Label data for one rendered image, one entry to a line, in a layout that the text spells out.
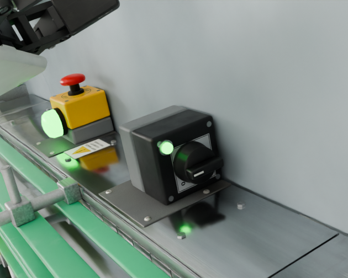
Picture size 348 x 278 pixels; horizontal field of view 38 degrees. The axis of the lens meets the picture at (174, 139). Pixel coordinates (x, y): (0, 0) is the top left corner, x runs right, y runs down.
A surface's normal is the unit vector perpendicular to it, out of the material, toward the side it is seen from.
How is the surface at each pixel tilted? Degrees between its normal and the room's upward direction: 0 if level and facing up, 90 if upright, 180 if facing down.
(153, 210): 90
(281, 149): 0
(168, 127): 90
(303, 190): 0
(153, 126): 90
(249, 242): 90
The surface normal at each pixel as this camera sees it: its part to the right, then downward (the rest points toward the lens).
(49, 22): -0.66, 0.40
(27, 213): 0.54, 0.21
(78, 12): -0.07, 0.07
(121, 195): -0.18, -0.92
